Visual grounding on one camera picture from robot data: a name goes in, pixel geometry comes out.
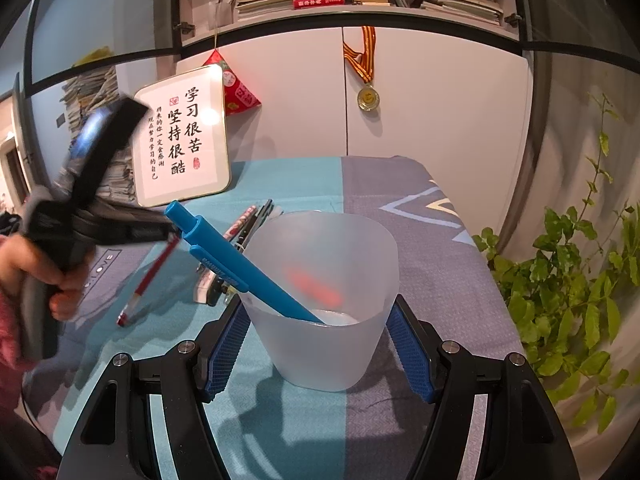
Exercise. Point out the person's left hand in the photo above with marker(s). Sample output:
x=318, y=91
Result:
x=72, y=285

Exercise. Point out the orange pen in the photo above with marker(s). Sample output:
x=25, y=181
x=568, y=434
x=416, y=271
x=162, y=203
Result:
x=312, y=285

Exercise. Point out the white bookshelf cabinet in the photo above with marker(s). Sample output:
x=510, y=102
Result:
x=300, y=85

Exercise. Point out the tall stack of papers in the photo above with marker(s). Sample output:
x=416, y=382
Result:
x=100, y=95

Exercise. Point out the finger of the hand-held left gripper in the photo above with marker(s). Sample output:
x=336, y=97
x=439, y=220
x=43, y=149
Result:
x=140, y=230

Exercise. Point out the blue pen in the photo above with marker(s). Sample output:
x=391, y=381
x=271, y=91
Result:
x=220, y=260

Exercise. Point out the translucent plastic cup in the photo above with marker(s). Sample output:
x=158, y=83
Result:
x=325, y=350

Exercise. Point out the white correction tape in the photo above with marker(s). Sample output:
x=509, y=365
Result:
x=204, y=290

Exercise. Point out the blue grey table mat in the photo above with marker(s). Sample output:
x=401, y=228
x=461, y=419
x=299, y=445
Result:
x=430, y=240

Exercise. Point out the dark glass cabinet door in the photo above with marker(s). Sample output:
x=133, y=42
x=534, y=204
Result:
x=90, y=10
x=575, y=0

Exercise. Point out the gold medal with striped ribbon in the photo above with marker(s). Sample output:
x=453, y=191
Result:
x=369, y=97

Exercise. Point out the red hanging ornament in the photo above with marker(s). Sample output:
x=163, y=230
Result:
x=240, y=90

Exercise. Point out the black door hinge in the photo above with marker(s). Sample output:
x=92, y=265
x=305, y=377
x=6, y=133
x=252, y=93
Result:
x=513, y=19
x=186, y=28

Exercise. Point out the red white patterned pen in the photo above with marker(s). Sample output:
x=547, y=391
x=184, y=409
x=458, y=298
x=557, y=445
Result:
x=240, y=225

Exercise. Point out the green leafy plant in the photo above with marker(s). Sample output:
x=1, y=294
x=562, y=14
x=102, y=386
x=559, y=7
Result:
x=565, y=285

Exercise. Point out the framed calligraphy sign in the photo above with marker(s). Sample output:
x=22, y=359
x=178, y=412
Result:
x=185, y=135

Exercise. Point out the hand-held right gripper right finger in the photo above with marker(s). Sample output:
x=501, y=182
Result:
x=407, y=350

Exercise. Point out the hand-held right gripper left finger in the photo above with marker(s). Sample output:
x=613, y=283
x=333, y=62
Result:
x=225, y=355

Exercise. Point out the person's left forearm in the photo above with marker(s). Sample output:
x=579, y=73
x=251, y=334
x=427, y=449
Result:
x=10, y=360

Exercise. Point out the pile of magazines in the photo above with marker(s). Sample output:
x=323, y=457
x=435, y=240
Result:
x=460, y=7

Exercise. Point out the black pen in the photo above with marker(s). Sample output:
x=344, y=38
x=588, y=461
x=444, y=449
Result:
x=245, y=240
x=262, y=215

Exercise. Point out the stack of pale books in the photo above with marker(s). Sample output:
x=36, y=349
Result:
x=265, y=2

